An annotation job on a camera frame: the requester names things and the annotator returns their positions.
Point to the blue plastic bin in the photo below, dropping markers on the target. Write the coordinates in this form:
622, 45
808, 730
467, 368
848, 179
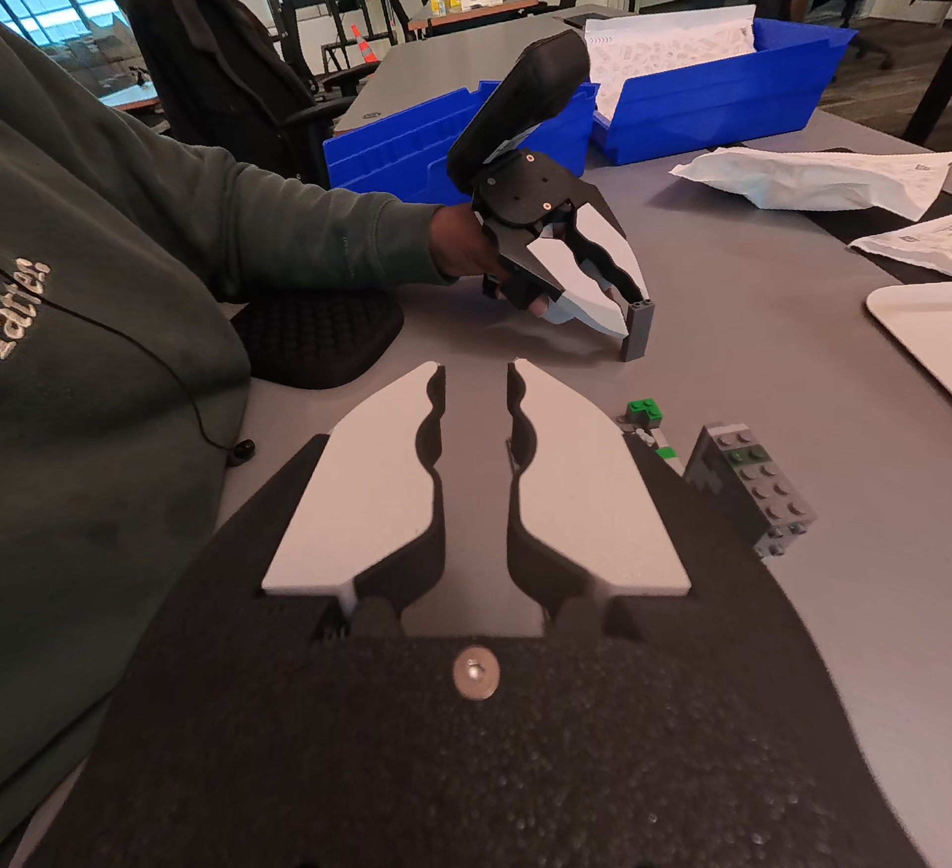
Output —
401, 154
729, 102

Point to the person's green sweatshirt torso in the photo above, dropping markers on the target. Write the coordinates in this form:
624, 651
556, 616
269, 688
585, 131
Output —
97, 511

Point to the person's left hand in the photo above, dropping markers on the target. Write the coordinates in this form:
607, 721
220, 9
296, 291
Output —
461, 243

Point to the small green brick assembly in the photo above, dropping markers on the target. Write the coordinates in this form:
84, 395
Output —
643, 414

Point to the white book stand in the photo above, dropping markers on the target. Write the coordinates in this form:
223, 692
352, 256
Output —
918, 325

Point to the orange traffic cone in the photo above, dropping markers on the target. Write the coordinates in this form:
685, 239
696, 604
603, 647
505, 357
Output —
362, 46

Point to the black wrist rest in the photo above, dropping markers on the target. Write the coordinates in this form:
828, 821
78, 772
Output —
320, 336

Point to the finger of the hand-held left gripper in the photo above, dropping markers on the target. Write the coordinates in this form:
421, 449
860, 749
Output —
587, 310
613, 250

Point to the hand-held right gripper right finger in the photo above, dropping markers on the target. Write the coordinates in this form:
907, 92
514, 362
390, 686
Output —
595, 511

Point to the wooden table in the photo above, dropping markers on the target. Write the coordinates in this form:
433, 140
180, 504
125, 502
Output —
476, 9

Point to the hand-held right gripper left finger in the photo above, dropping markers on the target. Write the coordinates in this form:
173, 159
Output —
357, 503

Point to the black chair with jacket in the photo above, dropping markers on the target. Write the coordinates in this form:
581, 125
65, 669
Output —
216, 79

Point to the large crumpled white paper bag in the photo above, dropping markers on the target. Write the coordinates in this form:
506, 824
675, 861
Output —
818, 180

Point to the grey desk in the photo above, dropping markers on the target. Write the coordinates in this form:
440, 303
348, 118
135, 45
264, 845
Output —
781, 347

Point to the grey brick wall model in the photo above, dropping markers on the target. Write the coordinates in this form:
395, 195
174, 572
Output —
758, 488

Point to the small white paper bag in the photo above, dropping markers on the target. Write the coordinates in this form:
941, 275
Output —
915, 247

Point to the tall grey brick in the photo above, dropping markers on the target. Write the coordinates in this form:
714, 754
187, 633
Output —
637, 332

